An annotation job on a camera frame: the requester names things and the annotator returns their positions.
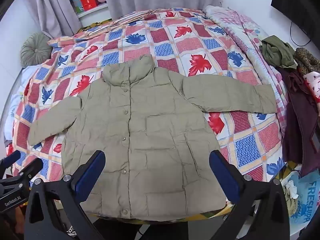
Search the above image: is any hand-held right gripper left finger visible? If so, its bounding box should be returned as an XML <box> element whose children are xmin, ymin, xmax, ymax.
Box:
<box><xmin>26</xmin><ymin>150</ymin><xmax>107</xmax><ymax>240</ymax></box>

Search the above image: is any blue shopping bag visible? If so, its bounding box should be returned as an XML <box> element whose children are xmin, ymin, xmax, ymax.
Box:
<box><xmin>281</xmin><ymin>165</ymin><xmax>320</xmax><ymax>224</ymax></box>

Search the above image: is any olive green cloth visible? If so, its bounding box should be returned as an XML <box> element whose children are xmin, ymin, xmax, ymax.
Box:
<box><xmin>259</xmin><ymin>35</ymin><xmax>298</xmax><ymax>70</ymax></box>

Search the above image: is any pale blue printed sheet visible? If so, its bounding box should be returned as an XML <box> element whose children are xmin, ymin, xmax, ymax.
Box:
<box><xmin>0</xmin><ymin>67</ymin><xmax>33</xmax><ymax>155</ymax></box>

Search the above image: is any black cable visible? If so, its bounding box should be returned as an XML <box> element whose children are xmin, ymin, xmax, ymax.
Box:
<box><xmin>289</xmin><ymin>21</ymin><xmax>312</xmax><ymax>47</ymax></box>

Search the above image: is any khaki puffer jacket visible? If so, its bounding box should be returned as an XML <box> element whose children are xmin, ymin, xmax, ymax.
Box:
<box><xmin>28</xmin><ymin>55</ymin><xmax>278</xmax><ymax>222</ymax></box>

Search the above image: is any leopard print cloth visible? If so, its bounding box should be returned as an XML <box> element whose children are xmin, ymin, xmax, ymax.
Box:
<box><xmin>294</xmin><ymin>47</ymin><xmax>320</xmax><ymax>80</ymax></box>

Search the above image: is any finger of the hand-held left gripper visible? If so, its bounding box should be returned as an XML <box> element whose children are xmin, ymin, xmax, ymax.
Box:
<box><xmin>0</xmin><ymin>150</ymin><xmax>22</xmax><ymax>173</ymax></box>
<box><xmin>11</xmin><ymin>158</ymin><xmax>44</xmax><ymax>183</ymax></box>

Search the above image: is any maroon garment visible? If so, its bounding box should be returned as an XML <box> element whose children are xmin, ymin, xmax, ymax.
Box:
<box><xmin>275</xmin><ymin>66</ymin><xmax>320</xmax><ymax>178</ymax></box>

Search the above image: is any round green pleated cushion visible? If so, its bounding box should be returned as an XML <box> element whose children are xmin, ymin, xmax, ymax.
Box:
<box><xmin>20</xmin><ymin>32</ymin><xmax>54</xmax><ymax>68</ymax></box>

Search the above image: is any pink checked quilt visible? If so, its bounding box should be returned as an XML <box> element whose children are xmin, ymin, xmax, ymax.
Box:
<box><xmin>204</xmin><ymin>5</ymin><xmax>290</xmax><ymax>135</ymax></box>

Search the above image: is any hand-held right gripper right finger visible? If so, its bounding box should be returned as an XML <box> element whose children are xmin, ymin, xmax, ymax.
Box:
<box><xmin>209</xmin><ymin>150</ymin><xmax>297</xmax><ymax>240</ymax></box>

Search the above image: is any pink floral cloth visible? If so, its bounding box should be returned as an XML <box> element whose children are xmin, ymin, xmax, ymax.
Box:
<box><xmin>302</xmin><ymin>71</ymin><xmax>320</xmax><ymax>103</ymax></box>

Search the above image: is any black wall television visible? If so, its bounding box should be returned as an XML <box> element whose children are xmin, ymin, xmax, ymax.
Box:
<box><xmin>271</xmin><ymin>0</ymin><xmax>320</xmax><ymax>47</ymax></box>

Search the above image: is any white crumpled cloth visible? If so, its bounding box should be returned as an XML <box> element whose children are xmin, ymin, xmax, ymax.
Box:
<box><xmin>284</xmin><ymin>180</ymin><xmax>300</xmax><ymax>198</ymax></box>

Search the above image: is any leaf print checked bedsheet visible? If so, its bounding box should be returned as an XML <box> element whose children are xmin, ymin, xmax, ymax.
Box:
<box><xmin>6</xmin><ymin>7</ymin><xmax>288</xmax><ymax>183</ymax></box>

